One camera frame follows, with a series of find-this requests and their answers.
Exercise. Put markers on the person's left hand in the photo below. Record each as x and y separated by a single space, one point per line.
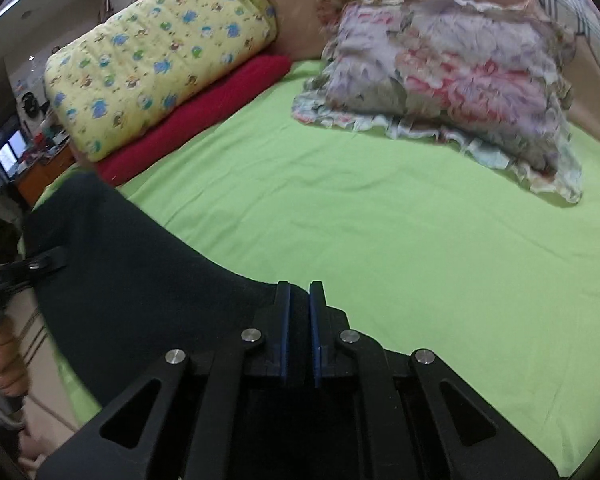
6 367

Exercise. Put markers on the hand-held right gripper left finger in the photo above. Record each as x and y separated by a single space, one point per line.
284 332

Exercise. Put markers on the large pink pillow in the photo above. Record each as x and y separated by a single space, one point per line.
300 10

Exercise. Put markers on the red towel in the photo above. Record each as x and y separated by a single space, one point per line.
180 130

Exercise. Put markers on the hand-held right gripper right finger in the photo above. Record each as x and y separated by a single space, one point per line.
315 340

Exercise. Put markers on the yellow cartoon-print pillow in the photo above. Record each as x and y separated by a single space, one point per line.
155 60

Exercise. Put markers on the computer monitor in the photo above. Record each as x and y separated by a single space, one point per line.
10 152

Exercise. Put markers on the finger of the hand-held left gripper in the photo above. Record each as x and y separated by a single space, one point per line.
44 263

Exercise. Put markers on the floral ruffled pillow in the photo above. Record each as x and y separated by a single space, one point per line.
430 85

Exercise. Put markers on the dark grey pants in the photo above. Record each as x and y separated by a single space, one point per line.
130 285

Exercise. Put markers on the wooden desk with monitor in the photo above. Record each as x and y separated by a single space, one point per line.
45 175

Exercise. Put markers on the green bed sheet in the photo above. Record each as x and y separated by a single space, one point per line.
380 260

